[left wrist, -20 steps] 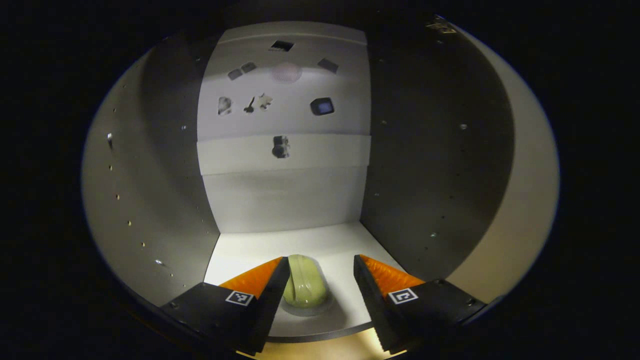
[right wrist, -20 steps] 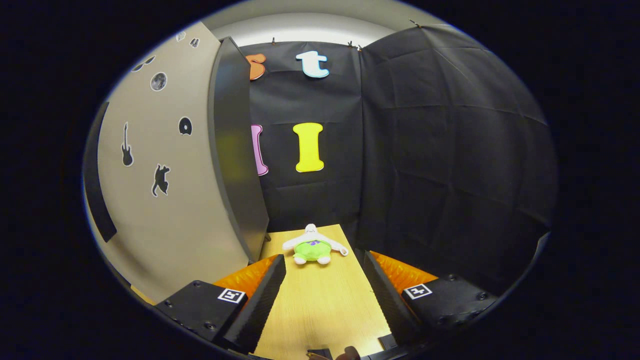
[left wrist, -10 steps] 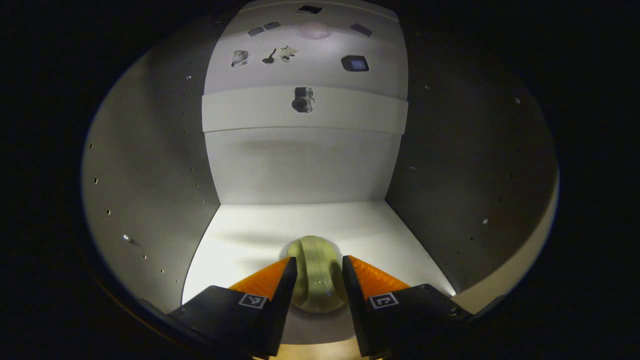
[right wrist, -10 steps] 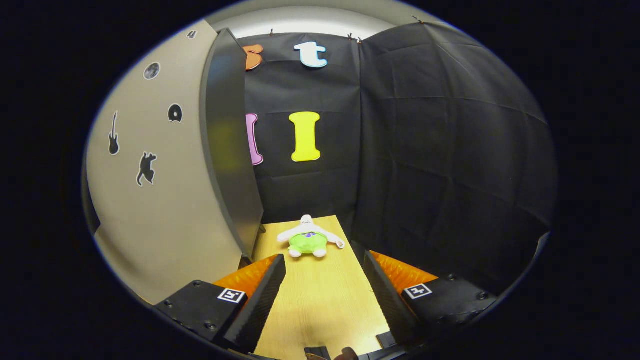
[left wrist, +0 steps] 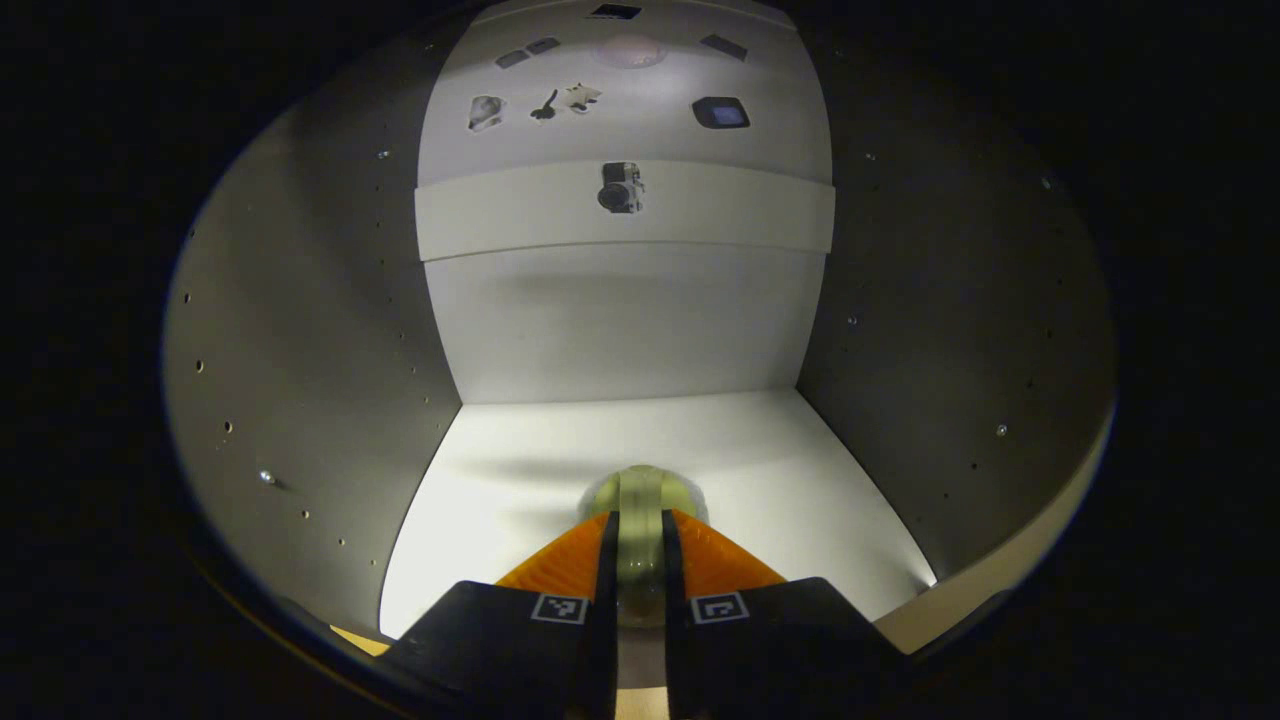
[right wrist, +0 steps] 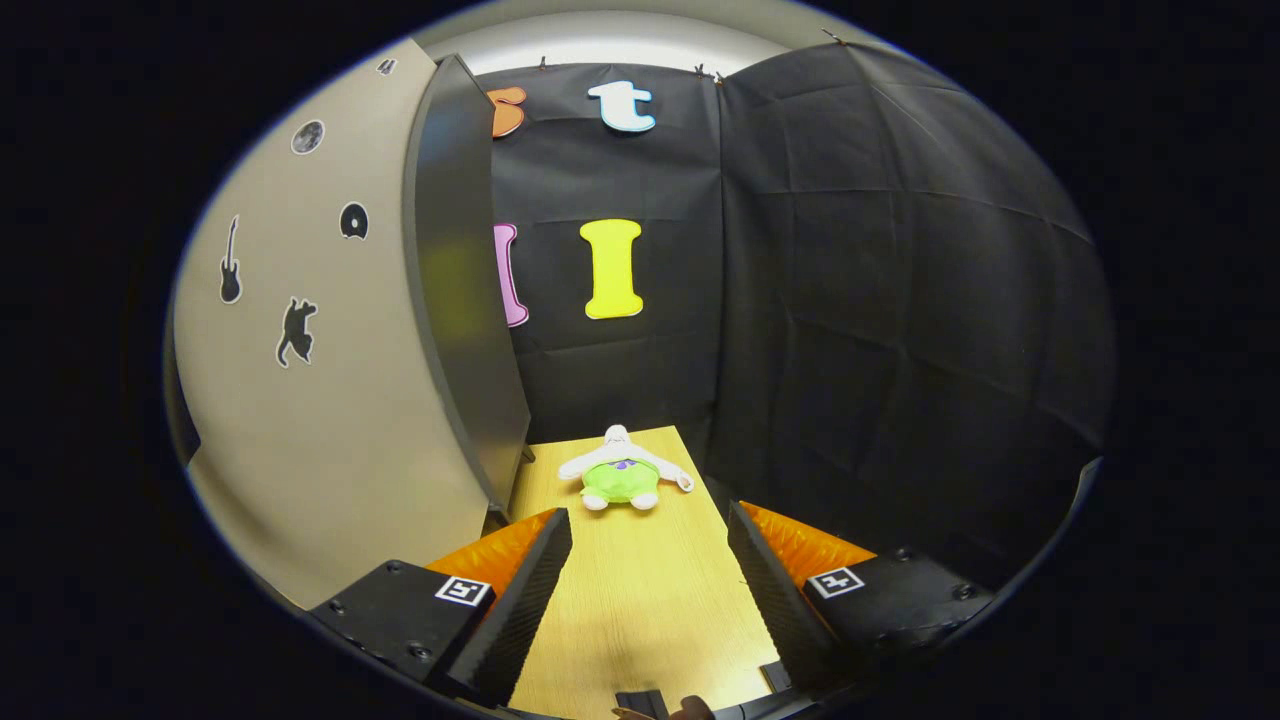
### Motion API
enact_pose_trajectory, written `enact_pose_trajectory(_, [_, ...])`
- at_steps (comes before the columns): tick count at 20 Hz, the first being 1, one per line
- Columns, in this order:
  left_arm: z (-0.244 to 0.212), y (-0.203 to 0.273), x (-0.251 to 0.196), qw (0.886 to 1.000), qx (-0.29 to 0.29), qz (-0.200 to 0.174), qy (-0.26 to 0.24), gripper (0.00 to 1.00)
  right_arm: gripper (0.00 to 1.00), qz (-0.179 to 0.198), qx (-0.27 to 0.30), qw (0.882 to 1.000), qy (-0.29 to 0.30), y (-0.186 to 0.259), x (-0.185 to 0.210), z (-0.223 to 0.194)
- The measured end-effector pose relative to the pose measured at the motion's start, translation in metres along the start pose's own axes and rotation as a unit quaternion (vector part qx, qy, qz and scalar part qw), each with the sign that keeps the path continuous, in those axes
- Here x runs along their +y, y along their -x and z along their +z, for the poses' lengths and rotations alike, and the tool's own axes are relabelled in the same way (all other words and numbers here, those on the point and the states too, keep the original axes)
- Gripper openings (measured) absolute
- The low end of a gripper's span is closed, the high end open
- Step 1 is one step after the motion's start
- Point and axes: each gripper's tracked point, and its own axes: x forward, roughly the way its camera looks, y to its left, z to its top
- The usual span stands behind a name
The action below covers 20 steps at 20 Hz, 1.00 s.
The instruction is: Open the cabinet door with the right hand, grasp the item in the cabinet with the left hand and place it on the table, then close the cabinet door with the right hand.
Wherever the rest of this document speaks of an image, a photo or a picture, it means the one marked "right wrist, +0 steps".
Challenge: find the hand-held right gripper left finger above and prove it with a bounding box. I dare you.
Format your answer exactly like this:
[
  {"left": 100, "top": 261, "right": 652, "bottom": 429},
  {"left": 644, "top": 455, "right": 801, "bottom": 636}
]
[{"left": 308, "top": 507, "right": 575, "bottom": 709}]

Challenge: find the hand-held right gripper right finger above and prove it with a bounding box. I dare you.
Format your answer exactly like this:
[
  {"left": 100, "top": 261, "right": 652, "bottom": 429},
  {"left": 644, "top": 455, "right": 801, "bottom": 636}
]
[{"left": 726, "top": 500, "right": 998, "bottom": 693}]

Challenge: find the beige cabinet door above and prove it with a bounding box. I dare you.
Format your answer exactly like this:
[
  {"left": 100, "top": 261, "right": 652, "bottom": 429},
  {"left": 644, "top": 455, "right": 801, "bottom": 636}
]
[{"left": 163, "top": 38, "right": 503, "bottom": 613}]

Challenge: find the dark grey cabinet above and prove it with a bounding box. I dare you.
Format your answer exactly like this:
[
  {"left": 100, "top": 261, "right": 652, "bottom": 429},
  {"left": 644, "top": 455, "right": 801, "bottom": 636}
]
[{"left": 403, "top": 53, "right": 536, "bottom": 523}]

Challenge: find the pink and green plush toy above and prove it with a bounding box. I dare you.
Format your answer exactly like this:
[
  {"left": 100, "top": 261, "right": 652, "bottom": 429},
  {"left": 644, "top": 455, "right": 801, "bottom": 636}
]
[{"left": 556, "top": 423, "right": 696, "bottom": 513}]

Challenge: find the black backdrop cloth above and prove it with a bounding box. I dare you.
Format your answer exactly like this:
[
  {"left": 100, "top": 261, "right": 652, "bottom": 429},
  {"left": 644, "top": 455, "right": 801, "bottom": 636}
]
[{"left": 470, "top": 40, "right": 1117, "bottom": 593}]

